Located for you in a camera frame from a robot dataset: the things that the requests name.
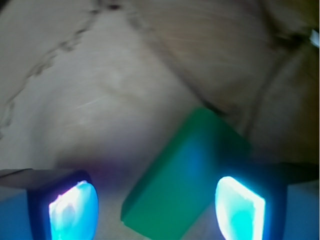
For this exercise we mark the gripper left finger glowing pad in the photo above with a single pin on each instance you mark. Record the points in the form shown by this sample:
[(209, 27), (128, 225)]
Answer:
[(63, 205)]

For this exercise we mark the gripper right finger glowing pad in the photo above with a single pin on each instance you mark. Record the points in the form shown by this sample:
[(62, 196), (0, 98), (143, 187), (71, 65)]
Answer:
[(250, 201)]

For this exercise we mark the green rectangular block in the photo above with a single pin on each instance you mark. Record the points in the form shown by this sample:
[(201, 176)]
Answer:
[(180, 183)]

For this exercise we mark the brown paper bag tray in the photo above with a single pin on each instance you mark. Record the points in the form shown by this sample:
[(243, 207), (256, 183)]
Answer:
[(103, 85)]

